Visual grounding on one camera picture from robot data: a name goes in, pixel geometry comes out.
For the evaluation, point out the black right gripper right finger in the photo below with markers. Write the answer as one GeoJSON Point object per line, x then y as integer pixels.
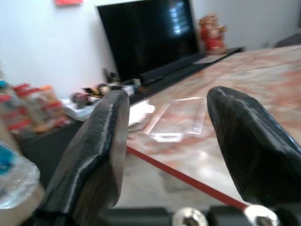
{"type": "Point", "coordinates": [256, 146]}

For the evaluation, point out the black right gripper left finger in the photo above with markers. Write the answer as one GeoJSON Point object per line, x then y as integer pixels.
{"type": "Point", "coordinates": [94, 150]}

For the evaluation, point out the white paper sheet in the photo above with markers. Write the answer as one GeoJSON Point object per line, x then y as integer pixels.
{"type": "Point", "coordinates": [138, 115]}

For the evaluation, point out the red capped clear jars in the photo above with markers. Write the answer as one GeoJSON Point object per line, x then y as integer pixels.
{"type": "Point", "coordinates": [30, 108]}

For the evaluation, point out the red tape line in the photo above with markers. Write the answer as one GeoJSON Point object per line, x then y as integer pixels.
{"type": "Point", "coordinates": [185, 179]}

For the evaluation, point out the clear plastic blister packaging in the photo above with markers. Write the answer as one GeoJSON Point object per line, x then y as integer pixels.
{"type": "Point", "coordinates": [179, 118]}

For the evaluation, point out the clear plastic bag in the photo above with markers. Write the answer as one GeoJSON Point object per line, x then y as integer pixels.
{"type": "Point", "coordinates": [14, 179]}

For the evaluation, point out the black soundbar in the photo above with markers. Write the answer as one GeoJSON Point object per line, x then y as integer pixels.
{"type": "Point", "coordinates": [169, 68]}

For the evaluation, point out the red and gold figurine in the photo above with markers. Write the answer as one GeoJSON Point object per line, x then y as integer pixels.
{"type": "Point", "coordinates": [212, 33]}

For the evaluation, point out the black flat screen television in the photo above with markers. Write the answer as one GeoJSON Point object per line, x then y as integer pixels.
{"type": "Point", "coordinates": [150, 35]}

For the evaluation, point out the red paper on wall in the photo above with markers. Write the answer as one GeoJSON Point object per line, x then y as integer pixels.
{"type": "Point", "coordinates": [69, 2]}

